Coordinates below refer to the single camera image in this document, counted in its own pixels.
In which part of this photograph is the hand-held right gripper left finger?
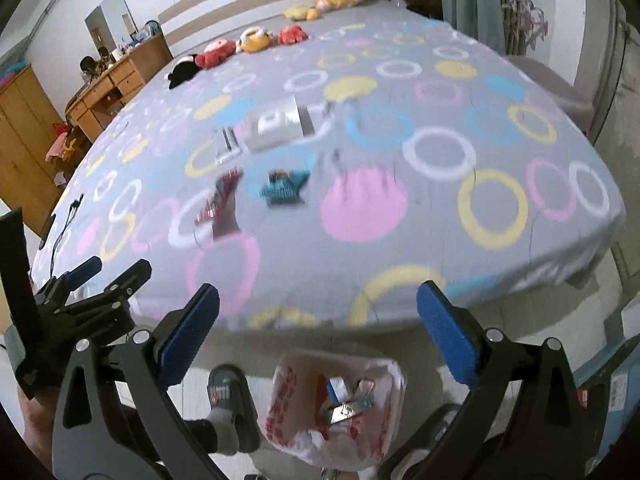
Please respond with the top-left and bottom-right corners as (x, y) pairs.
(51, 284), (227, 480)

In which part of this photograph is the white square box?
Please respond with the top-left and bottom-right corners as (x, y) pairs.
(243, 94), (318, 153)

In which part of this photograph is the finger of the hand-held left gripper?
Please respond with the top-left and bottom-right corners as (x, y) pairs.
(75, 259), (152, 313)
(37, 256), (103, 306)

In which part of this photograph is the white door frame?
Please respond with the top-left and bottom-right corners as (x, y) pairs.
(592, 0), (632, 141)

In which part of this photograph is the grey slipper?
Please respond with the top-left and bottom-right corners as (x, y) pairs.
(207, 366), (261, 453)

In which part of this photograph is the red round plush toy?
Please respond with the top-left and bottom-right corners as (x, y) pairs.
(194, 38), (237, 69)

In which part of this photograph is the mauve stool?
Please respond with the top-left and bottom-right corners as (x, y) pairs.
(507, 55), (596, 133)

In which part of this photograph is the grey circle-print bedsheet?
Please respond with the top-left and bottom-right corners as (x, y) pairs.
(30, 0), (628, 333)

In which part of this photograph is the wooden wardrobe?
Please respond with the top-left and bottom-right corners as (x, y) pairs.
(0, 62), (68, 236)

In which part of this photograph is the bed with striped headboard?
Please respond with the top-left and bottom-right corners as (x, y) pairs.
(30, 0), (628, 333)

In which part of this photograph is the small red plush toy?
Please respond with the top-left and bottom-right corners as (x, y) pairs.
(276, 25), (307, 46)

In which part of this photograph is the bunch of clothes hangers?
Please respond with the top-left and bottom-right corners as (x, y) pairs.
(500, 0), (548, 56)

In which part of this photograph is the wooden desk with drawers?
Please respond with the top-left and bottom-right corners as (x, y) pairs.
(65, 35), (173, 143)

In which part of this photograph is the wooden chair with clothes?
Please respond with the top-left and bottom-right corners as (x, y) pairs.
(45, 120), (83, 186)

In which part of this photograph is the wall mirror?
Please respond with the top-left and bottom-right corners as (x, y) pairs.
(84, 0), (138, 48)

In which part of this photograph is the green leaf-print curtain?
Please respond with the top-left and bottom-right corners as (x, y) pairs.
(410, 0), (506, 56)

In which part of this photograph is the small yellow plush toy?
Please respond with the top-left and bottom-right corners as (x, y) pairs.
(282, 4), (321, 22)

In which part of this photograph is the pink and blue cushion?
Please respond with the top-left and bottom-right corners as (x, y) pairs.
(0, 62), (27, 86)

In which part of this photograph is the blue tissue packet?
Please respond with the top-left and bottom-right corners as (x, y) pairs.
(327, 377), (352, 405)

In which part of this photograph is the clear plastic packaging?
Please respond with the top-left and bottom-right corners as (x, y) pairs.
(212, 127), (243, 163)

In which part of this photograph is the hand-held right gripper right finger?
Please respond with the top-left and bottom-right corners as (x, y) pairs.
(417, 281), (587, 480)

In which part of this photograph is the person's left hand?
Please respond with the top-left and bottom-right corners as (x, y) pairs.
(17, 387), (57, 466)

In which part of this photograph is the red candy wrapper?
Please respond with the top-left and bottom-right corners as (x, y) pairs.
(195, 167), (244, 226)

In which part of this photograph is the black phone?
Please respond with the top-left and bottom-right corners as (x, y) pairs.
(39, 212), (57, 251)

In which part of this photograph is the yellow bee plush toy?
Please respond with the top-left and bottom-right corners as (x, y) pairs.
(237, 26), (276, 54)

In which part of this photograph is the white red-print plastic bag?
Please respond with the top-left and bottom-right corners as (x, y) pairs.
(261, 349), (406, 472)

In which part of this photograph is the black cable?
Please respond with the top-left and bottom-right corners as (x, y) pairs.
(50, 192), (86, 281)

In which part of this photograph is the blue printed panel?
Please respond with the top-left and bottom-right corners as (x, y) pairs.
(575, 347), (640, 461)

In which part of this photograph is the cluster of desk items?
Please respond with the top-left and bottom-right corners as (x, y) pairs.
(79, 20), (166, 83)

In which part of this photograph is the teal snack wrapper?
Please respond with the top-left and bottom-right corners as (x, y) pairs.
(260, 169), (311, 207)

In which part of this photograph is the black and white plush toy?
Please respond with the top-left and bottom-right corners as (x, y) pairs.
(166, 55), (197, 90)

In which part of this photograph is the person's left leg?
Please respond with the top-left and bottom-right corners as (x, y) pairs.
(120, 405), (241, 461)

